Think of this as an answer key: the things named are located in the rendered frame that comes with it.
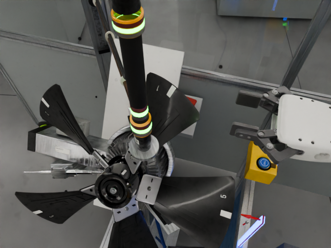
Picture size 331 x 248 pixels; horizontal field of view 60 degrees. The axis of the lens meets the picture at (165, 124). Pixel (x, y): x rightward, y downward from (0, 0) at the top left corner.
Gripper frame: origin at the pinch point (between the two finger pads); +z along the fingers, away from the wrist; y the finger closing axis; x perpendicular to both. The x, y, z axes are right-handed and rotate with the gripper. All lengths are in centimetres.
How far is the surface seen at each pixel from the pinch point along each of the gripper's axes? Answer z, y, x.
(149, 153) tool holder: 16.9, -1.8, -19.4
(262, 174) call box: -17, 22, -60
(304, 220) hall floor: -72, 51, -165
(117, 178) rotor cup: 27.5, -2.3, -38.8
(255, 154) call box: -14, 28, -57
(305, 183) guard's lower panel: -67, 71, -149
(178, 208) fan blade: 8.6, -3.6, -45.9
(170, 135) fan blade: 14.8, 8.8, -26.8
